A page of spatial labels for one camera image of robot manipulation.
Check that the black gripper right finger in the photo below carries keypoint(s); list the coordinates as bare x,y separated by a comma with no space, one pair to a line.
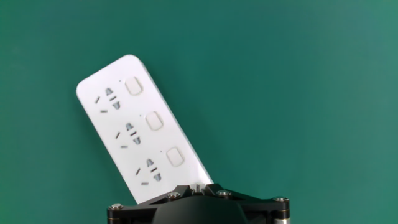
267,211

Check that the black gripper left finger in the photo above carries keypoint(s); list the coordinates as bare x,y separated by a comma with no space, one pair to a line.
133,214

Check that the white four-outlet power strip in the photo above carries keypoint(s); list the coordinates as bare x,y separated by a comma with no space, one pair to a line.
161,140

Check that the green table mat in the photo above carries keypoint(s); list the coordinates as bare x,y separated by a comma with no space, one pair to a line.
280,93

